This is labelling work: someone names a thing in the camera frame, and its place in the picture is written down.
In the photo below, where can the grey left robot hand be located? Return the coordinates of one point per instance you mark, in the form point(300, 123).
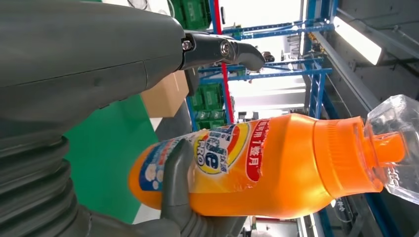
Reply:
point(82, 49)

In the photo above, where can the red rack beam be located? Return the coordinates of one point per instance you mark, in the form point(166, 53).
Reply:
point(224, 81)

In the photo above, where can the green plastic crate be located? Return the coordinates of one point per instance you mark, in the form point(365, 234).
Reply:
point(193, 13)
point(209, 98)

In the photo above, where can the orange detergent bottle clear cap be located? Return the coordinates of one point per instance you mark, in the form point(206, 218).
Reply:
point(288, 170)

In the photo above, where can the ceiling light panel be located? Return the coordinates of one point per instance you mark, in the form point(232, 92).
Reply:
point(356, 41)

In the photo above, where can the blue shelving rack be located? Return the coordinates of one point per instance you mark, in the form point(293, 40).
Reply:
point(316, 95)

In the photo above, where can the brown cardboard box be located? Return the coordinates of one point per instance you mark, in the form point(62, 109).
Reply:
point(163, 98)

